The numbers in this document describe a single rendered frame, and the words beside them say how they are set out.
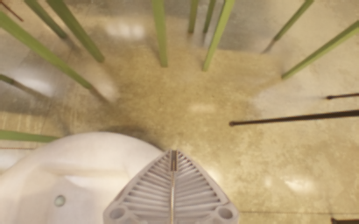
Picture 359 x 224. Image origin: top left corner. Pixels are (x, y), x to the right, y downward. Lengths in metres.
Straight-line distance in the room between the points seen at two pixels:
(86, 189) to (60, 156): 0.11
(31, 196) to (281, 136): 1.03
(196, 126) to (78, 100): 0.69
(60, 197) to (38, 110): 0.65
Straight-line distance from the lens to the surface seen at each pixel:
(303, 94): 1.12
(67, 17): 0.80
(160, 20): 0.63
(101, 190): 0.46
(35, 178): 0.51
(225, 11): 0.60
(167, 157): 0.17
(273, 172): 0.88
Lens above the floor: 0.70
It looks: 73 degrees down
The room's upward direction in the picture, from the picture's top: 7 degrees clockwise
